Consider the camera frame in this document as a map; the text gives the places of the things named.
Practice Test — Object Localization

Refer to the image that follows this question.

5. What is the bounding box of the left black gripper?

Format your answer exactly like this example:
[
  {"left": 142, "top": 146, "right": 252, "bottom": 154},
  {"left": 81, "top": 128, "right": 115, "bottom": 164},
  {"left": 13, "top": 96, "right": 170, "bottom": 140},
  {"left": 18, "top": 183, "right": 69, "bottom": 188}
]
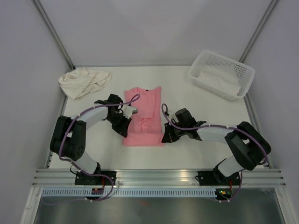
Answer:
[{"left": 106, "top": 113, "right": 132, "bottom": 138}]

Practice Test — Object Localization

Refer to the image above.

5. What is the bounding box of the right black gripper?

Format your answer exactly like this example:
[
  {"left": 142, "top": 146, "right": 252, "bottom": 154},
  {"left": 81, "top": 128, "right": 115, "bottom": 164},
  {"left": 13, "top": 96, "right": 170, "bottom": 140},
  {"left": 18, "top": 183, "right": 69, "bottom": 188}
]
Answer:
[{"left": 162, "top": 120, "right": 187, "bottom": 143}]

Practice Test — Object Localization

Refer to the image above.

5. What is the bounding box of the pink t-shirt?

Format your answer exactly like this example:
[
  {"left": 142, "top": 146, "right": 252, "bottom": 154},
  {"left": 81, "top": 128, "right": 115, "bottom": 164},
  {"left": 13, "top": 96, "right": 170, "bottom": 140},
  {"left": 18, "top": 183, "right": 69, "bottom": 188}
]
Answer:
[{"left": 123, "top": 86, "right": 164, "bottom": 147}]

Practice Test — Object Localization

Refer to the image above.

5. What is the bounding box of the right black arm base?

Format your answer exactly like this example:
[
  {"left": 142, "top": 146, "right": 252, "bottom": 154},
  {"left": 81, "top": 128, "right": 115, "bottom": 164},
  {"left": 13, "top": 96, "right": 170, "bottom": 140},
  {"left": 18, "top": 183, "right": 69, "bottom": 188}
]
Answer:
[{"left": 195, "top": 169, "right": 241, "bottom": 187}]

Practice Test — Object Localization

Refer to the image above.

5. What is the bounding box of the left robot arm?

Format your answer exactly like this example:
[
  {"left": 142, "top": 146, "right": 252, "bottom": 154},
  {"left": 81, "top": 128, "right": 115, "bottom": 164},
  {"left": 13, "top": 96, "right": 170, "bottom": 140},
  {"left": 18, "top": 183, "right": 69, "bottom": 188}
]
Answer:
[{"left": 50, "top": 94, "right": 140, "bottom": 185}]

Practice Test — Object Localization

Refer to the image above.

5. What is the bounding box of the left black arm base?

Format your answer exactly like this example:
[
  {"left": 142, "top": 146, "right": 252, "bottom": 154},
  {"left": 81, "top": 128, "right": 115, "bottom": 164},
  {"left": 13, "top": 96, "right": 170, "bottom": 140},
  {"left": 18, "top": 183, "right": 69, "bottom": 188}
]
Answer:
[{"left": 74, "top": 170, "right": 117, "bottom": 186}]

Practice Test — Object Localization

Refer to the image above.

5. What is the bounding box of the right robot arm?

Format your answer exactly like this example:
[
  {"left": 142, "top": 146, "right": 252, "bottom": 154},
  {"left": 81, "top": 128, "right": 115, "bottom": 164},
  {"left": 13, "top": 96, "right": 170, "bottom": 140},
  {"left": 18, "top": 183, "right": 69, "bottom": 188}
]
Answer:
[{"left": 161, "top": 104, "right": 272, "bottom": 184}]

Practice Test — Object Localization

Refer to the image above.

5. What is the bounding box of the white cloth in basket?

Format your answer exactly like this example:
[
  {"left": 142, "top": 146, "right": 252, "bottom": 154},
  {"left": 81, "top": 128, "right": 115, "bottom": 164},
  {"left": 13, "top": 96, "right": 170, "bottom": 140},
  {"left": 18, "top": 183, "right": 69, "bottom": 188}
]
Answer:
[{"left": 197, "top": 66, "right": 241, "bottom": 96}]

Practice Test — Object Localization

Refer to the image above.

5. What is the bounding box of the cream white t-shirt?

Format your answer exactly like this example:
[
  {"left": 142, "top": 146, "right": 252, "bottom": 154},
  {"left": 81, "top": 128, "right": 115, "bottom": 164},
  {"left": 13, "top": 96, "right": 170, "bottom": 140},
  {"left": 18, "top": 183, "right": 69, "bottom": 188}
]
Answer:
[{"left": 58, "top": 67, "right": 112, "bottom": 100}]

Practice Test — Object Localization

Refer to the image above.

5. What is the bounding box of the white plastic basket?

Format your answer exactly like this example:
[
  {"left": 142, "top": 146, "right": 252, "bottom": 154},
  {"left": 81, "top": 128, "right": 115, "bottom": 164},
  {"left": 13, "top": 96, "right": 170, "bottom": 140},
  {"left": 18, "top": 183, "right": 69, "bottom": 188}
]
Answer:
[{"left": 188, "top": 50, "right": 256, "bottom": 101}]

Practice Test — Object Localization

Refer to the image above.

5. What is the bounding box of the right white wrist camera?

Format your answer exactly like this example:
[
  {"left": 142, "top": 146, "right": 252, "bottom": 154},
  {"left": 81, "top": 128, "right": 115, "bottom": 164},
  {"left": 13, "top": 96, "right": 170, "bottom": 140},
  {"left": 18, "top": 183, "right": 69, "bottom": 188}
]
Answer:
[{"left": 165, "top": 110, "right": 176, "bottom": 120}]

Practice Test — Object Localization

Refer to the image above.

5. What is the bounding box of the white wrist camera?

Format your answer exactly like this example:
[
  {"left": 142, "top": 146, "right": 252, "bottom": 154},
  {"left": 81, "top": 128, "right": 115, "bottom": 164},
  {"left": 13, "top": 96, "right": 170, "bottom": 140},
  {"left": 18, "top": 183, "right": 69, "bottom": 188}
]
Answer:
[
  {"left": 123, "top": 106, "right": 138, "bottom": 118},
  {"left": 165, "top": 110, "right": 176, "bottom": 120}
]

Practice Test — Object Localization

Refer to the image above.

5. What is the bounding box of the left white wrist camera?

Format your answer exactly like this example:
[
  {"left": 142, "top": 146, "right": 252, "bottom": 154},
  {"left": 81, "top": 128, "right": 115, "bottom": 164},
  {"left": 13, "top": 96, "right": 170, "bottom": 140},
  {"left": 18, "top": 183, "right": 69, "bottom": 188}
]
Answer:
[{"left": 123, "top": 106, "right": 138, "bottom": 118}]

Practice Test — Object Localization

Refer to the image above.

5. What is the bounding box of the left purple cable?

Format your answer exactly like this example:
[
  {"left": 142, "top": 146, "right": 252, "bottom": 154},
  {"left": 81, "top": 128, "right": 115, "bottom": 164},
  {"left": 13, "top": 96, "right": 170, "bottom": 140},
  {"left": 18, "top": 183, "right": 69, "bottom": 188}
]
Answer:
[{"left": 58, "top": 93, "right": 141, "bottom": 175}]

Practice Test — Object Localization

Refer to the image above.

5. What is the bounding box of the purple cable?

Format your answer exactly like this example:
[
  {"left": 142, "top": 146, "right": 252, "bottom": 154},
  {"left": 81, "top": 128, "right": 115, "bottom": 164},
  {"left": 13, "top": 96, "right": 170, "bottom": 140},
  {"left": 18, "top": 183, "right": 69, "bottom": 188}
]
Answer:
[
  {"left": 58, "top": 93, "right": 141, "bottom": 175},
  {"left": 161, "top": 103, "right": 269, "bottom": 164}
]

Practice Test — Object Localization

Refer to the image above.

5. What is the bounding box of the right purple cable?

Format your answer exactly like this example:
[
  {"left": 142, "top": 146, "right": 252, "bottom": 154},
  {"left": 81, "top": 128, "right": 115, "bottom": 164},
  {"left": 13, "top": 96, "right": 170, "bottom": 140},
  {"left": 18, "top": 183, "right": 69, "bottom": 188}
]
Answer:
[{"left": 161, "top": 103, "right": 269, "bottom": 164}]

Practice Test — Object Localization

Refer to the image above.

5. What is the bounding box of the aluminium mounting rail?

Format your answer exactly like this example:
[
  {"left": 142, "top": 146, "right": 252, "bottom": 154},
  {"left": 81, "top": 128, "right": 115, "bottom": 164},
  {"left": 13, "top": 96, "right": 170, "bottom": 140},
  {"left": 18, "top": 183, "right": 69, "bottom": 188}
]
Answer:
[{"left": 32, "top": 168, "right": 286, "bottom": 188}]

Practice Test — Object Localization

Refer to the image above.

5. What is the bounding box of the white slotted cable duct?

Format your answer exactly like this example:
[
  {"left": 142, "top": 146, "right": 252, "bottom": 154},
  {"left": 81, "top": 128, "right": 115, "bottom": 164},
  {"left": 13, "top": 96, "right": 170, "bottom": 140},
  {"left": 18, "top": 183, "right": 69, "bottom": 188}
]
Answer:
[{"left": 42, "top": 188, "right": 216, "bottom": 197}]

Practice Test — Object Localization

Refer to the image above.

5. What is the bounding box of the left aluminium frame post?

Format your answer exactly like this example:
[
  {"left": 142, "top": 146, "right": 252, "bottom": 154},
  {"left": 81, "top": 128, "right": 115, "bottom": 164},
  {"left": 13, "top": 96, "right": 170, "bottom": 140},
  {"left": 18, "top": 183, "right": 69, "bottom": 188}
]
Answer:
[{"left": 31, "top": 0, "right": 76, "bottom": 70}]

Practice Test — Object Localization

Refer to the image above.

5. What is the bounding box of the aluminium frame post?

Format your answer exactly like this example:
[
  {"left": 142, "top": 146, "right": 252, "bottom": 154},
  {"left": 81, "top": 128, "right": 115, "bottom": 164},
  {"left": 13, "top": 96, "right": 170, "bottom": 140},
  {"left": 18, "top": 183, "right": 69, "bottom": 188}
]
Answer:
[
  {"left": 239, "top": 0, "right": 280, "bottom": 63},
  {"left": 31, "top": 0, "right": 76, "bottom": 70}
]

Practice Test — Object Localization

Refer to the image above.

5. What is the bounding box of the right aluminium frame post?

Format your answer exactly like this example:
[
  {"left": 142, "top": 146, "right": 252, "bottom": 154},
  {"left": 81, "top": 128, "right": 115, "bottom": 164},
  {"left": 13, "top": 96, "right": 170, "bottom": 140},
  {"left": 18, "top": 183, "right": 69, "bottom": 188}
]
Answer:
[{"left": 239, "top": 0, "right": 280, "bottom": 63}]

